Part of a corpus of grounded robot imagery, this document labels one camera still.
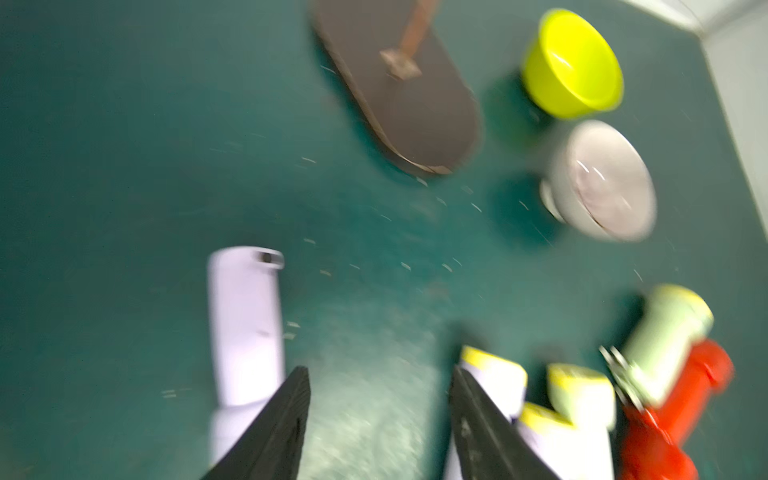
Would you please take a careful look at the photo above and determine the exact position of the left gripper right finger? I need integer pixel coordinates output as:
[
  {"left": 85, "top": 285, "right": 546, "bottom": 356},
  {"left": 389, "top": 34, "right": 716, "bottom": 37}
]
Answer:
[{"left": 449, "top": 366, "right": 558, "bottom": 480}]

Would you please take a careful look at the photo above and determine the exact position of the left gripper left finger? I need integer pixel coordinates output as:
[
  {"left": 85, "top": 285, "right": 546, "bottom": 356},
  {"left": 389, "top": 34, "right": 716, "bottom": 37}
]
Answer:
[{"left": 203, "top": 366, "right": 311, "bottom": 479}]

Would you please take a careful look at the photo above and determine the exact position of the purple flashlight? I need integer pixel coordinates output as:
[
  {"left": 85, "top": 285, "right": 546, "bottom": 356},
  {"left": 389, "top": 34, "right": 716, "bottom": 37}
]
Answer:
[
  {"left": 516, "top": 402, "right": 615, "bottom": 480},
  {"left": 443, "top": 345, "right": 529, "bottom": 480},
  {"left": 207, "top": 246, "right": 286, "bottom": 465}
]

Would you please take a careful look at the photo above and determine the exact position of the pale green flashlight middle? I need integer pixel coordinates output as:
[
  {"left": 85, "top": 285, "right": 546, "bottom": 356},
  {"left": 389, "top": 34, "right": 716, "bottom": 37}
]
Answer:
[{"left": 546, "top": 363, "right": 617, "bottom": 431}]

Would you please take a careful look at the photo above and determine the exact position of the pale green flashlight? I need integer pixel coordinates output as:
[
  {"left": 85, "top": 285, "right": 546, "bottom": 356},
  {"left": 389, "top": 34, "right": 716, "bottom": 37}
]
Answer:
[
  {"left": 600, "top": 284, "right": 714, "bottom": 410},
  {"left": 546, "top": 363, "right": 617, "bottom": 431}
]

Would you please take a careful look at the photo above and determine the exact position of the red flashlight lower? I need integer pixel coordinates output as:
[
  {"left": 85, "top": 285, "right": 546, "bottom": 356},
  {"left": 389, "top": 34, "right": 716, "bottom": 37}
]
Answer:
[{"left": 619, "top": 406, "right": 699, "bottom": 480}]

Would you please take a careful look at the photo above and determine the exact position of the red flashlight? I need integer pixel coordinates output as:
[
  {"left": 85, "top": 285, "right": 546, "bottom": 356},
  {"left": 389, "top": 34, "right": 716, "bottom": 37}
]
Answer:
[
  {"left": 619, "top": 406, "right": 699, "bottom": 480},
  {"left": 655, "top": 339, "right": 735, "bottom": 446}
]

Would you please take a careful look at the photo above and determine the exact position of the pale green flashlight right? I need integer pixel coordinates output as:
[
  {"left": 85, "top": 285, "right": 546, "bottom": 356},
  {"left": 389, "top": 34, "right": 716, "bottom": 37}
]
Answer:
[{"left": 600, "top": 284, "right": 714, "bottom": 410}]

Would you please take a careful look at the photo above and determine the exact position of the red flashlight upper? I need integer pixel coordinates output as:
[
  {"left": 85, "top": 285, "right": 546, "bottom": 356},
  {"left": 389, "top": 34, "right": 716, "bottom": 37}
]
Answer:
[{"left": 655, "top": 339, "right": 735, "bottom": 446}]

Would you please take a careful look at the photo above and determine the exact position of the pink patterned bowl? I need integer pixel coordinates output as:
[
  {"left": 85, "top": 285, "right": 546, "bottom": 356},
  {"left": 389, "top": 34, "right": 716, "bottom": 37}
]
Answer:
[{"left": 539, "top": 120, "right": 657, "bottom": 243}]

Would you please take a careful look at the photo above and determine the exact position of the lime green bowl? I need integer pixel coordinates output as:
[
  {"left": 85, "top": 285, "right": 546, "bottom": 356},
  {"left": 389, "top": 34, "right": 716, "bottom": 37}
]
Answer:
[{"left": 521, "top": 8, "right": 624, "bottom": 120}]

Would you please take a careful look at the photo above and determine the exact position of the copper wire jewelry stand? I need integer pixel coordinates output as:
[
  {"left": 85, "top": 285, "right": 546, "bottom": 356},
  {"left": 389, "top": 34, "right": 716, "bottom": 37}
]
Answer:
[{"left": 310, "top": 0, "right": 481, "bottom": 175}]

